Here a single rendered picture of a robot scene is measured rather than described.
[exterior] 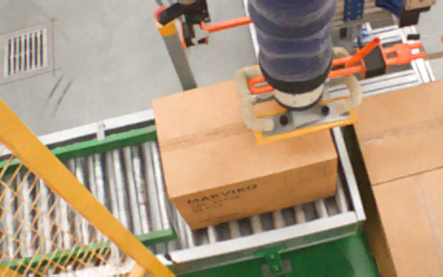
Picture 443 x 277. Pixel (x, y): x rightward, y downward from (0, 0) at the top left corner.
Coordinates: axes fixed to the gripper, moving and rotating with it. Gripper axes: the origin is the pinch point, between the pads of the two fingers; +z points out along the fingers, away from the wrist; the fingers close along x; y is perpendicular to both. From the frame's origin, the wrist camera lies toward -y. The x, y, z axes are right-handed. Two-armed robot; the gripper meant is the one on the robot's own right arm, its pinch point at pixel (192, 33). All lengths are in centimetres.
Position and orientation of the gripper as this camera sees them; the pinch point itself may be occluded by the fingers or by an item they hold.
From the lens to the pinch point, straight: 212.4
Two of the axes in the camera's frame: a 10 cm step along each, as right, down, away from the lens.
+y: 9.7, -2.2, 0.4
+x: -2.2, -8.7, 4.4
